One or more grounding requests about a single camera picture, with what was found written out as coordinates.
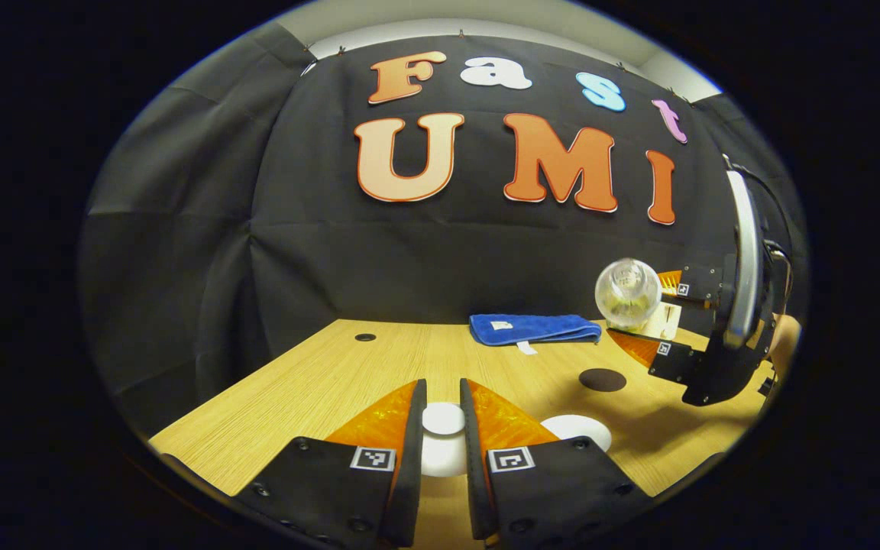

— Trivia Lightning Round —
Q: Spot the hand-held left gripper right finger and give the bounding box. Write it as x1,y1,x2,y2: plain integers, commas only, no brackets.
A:
459,377,655,547

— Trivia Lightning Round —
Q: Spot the black backdrop cloth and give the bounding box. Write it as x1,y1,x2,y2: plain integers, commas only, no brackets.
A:
79,21,807,436

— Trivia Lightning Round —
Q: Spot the white teacup lid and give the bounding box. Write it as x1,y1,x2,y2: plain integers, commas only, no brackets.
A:
419,403,471,479

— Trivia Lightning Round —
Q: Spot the blue towel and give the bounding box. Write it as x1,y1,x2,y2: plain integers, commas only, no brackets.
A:
469,313,603,357

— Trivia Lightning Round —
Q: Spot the white teacup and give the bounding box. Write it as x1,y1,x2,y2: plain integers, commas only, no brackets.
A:
539,415,613,454

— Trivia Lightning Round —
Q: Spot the clear water bottle green label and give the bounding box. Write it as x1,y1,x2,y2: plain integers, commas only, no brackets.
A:
594,258,664,335

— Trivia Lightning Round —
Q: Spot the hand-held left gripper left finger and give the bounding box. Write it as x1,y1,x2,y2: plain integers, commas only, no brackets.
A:
234,378,429,549

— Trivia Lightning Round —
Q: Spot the dark round coaster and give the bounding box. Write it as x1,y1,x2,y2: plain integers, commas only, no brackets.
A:
578,368,628,393

